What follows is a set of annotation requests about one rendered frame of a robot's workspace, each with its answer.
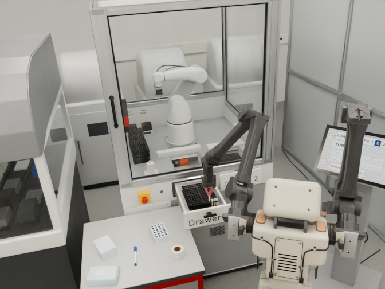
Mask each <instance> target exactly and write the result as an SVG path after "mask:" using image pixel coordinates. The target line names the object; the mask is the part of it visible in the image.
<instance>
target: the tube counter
mask: <svg viewBox="0 0 385 289"><path fill-rule="evenodd" d="M362 154H367V155H372V156H376V157H381V158H385V151H384V150H378V149H373V148H369V147H364V146H363V147H362Z"/></svg>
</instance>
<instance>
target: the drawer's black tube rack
mask: <svg viewBox="0 0 385 289"><path fill-rule="evenodd" d="M193 185H194V186H193ZM193 185H187V186H188V187H187V186H182V189H183V190H182V193H183V195H184V198H185V200H186V203H187V206H188V208H189V211H192V210H198V209H203V208H209V207H213V206H218V205H216V203H215V205H214V203H213V206H212V205H211V203H209V204H204V205H198V206H192V207H189V204H195V203H199V202H205V201H208V200H209V197H208V195H207V193H206V191H205V189H204V187H203V185H202V183H196V184H193ZM214 198H215V199H216V195H215V194H214V192H213V193H212V194H211V196H210V200H211V199H213V200H214Z"/></svg>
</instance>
